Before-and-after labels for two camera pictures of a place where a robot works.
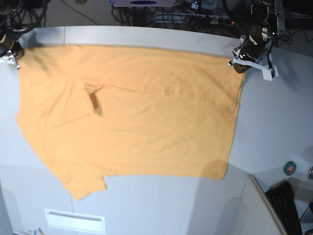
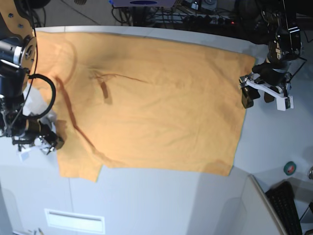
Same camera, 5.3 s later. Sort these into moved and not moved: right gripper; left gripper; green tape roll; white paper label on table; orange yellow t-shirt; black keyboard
Moved: right gripper; orange yellow t-shirt; left gripper
Not moved: white paper label on table; green tape roll; black keyboard
